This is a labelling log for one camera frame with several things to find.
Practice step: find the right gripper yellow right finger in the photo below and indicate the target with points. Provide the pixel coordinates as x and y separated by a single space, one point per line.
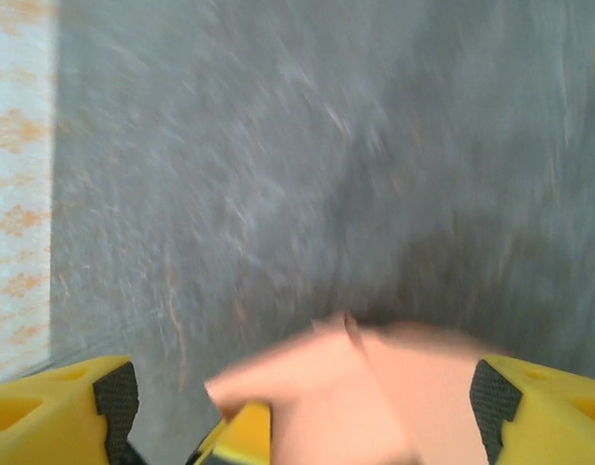
559 416

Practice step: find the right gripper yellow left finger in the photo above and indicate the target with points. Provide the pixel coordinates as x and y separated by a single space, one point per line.
40 416

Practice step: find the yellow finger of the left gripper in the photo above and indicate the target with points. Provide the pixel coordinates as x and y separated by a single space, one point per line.
244 441

